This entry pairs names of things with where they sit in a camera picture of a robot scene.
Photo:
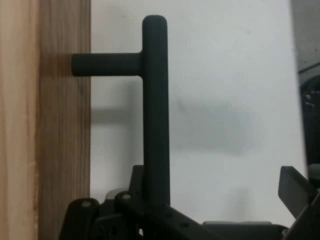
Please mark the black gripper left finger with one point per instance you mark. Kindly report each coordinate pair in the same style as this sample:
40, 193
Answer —
130, 220

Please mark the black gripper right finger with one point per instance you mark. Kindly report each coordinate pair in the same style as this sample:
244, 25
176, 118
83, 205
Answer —
305, 207

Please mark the wooden cabinet door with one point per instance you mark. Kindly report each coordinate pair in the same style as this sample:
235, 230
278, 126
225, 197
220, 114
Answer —
62, 137

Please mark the black round floor object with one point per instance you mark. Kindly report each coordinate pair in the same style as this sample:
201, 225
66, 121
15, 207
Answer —
312, 90

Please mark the brown wooden drawer cabinet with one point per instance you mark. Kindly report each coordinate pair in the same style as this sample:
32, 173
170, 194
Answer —
17, 112

